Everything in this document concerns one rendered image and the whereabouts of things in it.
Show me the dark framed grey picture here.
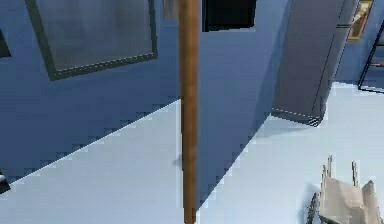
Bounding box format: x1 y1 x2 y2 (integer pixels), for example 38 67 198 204
24 0 159 82

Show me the grey fridge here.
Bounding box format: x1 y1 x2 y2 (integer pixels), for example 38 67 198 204
270 0 362 128

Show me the small black object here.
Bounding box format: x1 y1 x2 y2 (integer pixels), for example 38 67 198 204
0 171 12 195

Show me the brown wooden pole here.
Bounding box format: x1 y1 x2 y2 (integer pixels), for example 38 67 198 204
177 0 200 224

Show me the black metal shelf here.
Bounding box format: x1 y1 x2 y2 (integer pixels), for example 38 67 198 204
357 20 384 95

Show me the gold framed picture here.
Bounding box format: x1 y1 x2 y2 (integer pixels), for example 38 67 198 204
346 0 375 43

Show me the black framed window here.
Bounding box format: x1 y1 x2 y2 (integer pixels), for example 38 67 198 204
201 0 258 33

